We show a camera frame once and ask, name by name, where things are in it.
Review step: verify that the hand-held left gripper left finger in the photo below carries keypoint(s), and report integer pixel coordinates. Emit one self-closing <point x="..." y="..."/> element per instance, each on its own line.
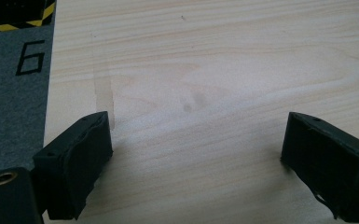
<point x="74" y="165"/>

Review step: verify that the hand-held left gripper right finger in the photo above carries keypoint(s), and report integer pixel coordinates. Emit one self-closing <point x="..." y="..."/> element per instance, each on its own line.
<point x="329" y="161"/>

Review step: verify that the black striped-edge stand base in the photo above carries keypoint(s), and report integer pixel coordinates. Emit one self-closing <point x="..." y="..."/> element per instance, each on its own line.
<point x="12" y="11"/>

